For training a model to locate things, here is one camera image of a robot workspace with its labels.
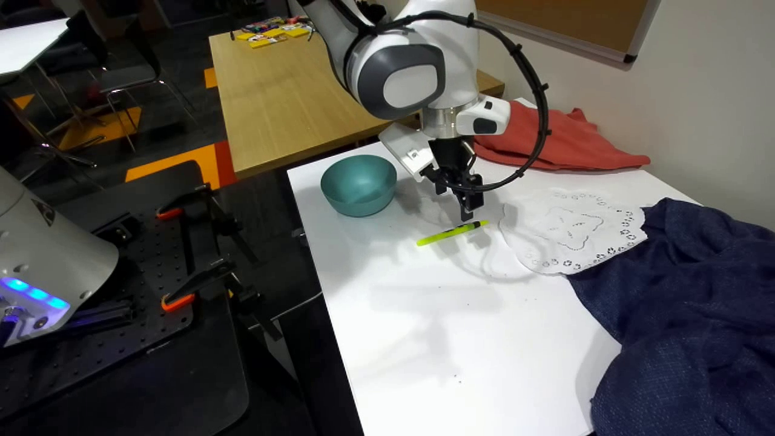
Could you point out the dark blue cloth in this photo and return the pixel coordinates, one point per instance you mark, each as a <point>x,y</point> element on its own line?
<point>694,314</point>

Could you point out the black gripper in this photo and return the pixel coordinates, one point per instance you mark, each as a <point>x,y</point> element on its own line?
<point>451,171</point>

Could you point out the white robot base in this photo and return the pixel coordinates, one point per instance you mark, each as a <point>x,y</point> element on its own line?
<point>49,268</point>

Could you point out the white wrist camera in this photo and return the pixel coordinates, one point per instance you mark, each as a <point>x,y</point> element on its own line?
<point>486,118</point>

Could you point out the yellow items on table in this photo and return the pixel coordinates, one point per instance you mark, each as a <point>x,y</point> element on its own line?
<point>270,33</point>

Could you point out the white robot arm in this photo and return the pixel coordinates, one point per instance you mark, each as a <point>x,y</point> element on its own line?
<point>422,62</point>

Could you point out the black orange clamp lower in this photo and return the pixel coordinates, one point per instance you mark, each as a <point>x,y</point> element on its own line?
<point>222,279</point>

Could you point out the teal plastic bowl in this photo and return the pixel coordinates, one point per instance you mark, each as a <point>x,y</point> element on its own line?
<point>359,184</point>

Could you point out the yellow-green highlighter pen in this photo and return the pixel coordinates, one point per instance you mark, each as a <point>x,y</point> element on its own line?
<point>463,228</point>

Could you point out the red-orange cloth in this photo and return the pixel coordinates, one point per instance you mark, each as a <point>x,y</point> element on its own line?
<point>573,145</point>

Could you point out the cork bulletin board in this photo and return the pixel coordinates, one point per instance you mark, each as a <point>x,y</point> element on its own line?
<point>603,30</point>

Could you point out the black orange clamp upper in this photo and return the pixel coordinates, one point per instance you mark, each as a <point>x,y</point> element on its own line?
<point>196,207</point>

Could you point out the black orange clamp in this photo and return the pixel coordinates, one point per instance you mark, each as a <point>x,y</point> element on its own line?
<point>196,207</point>
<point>222,279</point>

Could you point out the wooden table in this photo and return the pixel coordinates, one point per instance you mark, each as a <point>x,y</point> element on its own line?
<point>282,104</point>

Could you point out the white paper doily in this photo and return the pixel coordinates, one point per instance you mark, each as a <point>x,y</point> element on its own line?
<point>562,234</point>

